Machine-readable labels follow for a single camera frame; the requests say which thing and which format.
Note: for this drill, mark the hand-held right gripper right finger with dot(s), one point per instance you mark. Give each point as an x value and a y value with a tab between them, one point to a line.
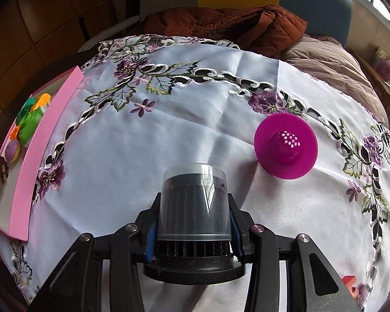
238	243

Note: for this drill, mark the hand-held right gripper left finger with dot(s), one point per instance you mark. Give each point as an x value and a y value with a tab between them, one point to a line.
151	242

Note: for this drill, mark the black cylinder with clear cover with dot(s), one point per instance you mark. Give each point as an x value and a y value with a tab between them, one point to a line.
193	208

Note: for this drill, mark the pink shallow cardboard box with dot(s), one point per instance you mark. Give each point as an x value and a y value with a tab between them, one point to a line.
42	156

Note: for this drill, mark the green and white plastic toy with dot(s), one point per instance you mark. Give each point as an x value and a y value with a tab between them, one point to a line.
29	130

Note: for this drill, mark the purple macaron toy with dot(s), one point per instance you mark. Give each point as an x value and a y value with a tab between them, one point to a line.
12	151

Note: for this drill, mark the orange plastic toy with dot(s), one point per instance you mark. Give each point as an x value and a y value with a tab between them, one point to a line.
14	132

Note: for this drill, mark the magenta plastic strainer disc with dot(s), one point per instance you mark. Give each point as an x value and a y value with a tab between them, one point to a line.
269	136

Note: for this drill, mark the red plastic block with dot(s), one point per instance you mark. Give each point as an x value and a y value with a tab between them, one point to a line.
348	284

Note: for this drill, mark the white floral embroidered tablecloth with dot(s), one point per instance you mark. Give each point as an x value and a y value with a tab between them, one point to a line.
198	113

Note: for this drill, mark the yellow-orange plastic toy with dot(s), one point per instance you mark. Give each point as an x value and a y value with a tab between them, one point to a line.
42	100

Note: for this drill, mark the teal plastic funnel toy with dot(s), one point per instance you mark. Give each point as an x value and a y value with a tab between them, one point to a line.
27	105

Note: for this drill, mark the beige puffy coat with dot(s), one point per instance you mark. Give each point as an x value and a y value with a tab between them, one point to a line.
338	68

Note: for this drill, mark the rust brown jacket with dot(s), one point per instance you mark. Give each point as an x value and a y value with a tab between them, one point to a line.
214	22

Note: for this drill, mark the wooden wardrobe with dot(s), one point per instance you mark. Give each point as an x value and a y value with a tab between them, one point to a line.
52	22

